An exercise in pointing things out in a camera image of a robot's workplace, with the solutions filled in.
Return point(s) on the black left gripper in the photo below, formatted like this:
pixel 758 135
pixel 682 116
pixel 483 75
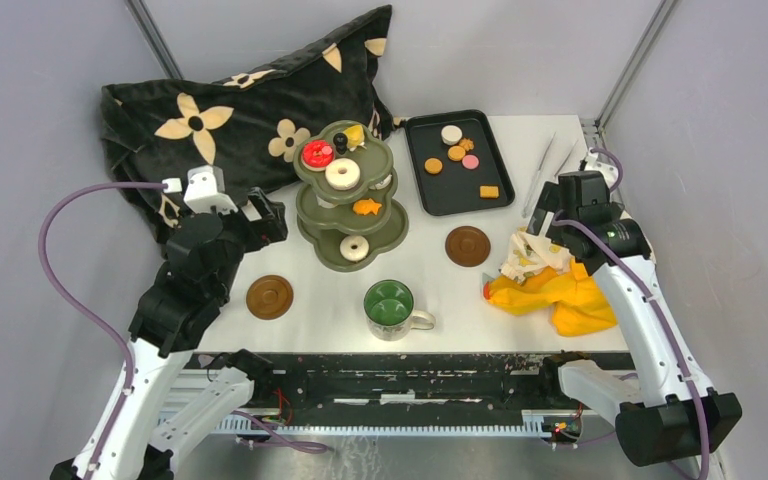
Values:
pixel 272 225

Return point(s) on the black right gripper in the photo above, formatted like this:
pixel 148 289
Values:
pixel 549 201

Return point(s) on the metal serving tongs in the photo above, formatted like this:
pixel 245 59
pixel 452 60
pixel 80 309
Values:
pixel 532 190

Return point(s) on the brown wooden coaster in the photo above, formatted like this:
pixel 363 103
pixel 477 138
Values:
pixel 467 246
pixel 269 297

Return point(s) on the green three-tier serving stand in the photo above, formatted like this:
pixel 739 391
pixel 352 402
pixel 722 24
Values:
pixel 325 216

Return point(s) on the red flower donut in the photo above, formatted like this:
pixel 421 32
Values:
pixel 316 155

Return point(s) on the white glazed donut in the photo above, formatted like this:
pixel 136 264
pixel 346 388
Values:
pixel 354 248

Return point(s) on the white ring donut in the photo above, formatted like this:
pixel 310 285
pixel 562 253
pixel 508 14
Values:
pixel 342 174

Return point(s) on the orange fish biscuit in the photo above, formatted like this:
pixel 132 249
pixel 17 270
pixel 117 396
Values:
pixel 365 207

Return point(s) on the chocolate striped white donut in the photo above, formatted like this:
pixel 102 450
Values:
pixel 383 183

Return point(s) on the green enamel mug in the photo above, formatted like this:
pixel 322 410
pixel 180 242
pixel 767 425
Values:
pixel 389 307

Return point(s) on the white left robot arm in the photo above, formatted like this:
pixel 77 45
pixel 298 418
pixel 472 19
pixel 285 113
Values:
pixel 128 441

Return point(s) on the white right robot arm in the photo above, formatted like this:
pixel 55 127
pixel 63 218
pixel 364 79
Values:
pixel 673 411

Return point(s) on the white patterned cloth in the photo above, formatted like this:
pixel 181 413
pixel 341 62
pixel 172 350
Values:
pixel 529 255

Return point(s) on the square waffle biscuit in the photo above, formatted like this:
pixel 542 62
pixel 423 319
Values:
pixel 489 192

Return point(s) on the yellow cloth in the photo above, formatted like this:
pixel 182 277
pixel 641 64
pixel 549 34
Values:
pixel 576 304

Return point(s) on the pink macaron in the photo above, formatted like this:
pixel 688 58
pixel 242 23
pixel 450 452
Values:
pixel 470 162

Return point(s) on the orange flower biscuit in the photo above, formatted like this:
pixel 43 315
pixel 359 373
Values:
pixel 467 144

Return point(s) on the black dessert tray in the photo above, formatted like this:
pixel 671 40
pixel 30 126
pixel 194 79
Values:
pixel 456 189

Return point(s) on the round orange biscuit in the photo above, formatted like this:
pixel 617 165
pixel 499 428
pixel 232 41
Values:
pixel 433 166
pixel 456 153

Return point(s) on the black floral pillow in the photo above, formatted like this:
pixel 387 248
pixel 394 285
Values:
pixel 248 124

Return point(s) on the white round pastry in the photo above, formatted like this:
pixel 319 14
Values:
pixel 451 135

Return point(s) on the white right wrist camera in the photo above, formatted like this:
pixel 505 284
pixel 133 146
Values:
pixel 610 172

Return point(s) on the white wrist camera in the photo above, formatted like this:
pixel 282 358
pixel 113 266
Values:
pixel 610 172
pixel 205 192

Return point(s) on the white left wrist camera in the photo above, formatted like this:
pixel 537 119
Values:
pixel 205 192

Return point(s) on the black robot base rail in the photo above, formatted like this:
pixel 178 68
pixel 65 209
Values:
pixel 404 389

